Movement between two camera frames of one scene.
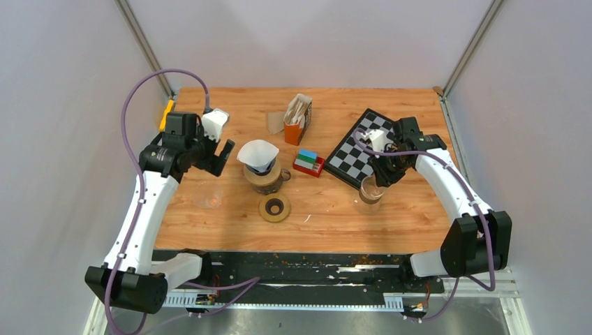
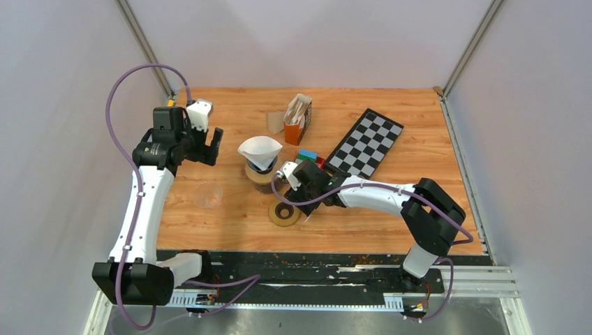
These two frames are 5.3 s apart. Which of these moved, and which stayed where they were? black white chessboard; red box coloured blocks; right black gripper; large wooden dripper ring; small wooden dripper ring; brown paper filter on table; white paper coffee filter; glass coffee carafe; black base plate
Moved: right black gripper; white paper coffee filter; small wooden dripper ring
Stayed: glass coffee carafe; black white chessboard; black base plate; large wooden dripper ring; brown paper filter on table; red box coloured blocks
